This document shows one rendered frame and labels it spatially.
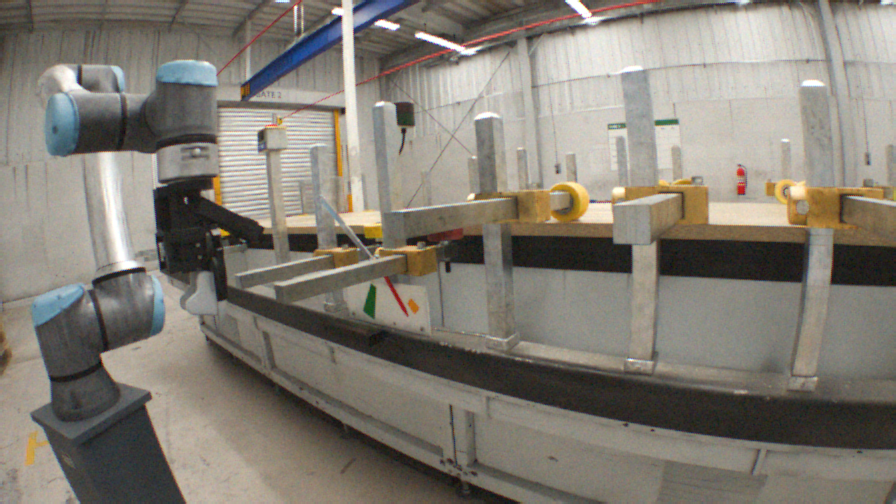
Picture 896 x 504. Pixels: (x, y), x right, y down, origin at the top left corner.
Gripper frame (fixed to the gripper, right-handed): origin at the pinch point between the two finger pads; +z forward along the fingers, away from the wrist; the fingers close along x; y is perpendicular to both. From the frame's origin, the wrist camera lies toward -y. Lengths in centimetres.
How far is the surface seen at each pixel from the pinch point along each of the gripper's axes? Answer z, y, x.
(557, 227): -6, -58, 25
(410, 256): -3.1, -37.3, 3.6
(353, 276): -1.9, -24.1, 2.1
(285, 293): -2.0, -10.6, 1.8
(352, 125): -60, -138, -132
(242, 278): -1.4, -13.9, -23.1
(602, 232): -6, -58, 35
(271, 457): 83, -32, -82
